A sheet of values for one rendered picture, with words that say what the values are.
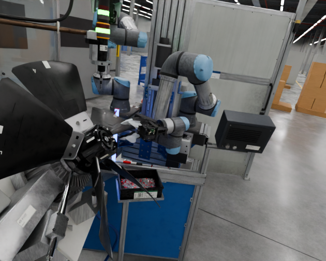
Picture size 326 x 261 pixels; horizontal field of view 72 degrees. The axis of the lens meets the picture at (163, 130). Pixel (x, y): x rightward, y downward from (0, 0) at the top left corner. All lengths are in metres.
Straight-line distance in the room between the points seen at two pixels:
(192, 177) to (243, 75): 1.67
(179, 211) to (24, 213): 1.05
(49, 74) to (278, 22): 2.40
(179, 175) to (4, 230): 0.95
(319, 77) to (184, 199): 7.60
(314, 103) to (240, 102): 6.12
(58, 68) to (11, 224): 0.53
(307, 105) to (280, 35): 6.07
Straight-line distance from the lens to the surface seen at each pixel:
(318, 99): 8.77
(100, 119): 1.03
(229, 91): 2.74
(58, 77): 0.89
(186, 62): 1.09
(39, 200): 0.71
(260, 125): 1.25
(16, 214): 0.66
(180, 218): 1.58
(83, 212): 0.91
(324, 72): 8.68
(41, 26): 0.76
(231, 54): 2.68
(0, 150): 0.58
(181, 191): 1.44
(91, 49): 0.79
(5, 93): 0.59
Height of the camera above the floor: 1.56
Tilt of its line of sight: 22 degrees down
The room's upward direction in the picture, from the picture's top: 9 degrees clockwise
